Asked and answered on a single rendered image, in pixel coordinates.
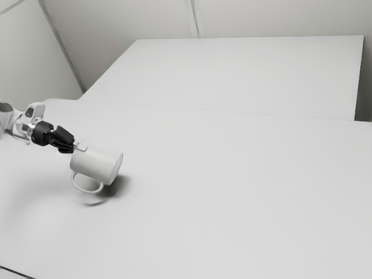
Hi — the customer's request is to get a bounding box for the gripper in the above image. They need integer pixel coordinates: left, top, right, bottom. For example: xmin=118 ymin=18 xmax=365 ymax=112
xmin=31 ymin=120 xmax=87 ymax=154

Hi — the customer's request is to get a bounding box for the white mug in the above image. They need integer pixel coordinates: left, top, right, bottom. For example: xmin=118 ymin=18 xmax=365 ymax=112
xmin=70 ymin=138 xmax=124 ymax=194

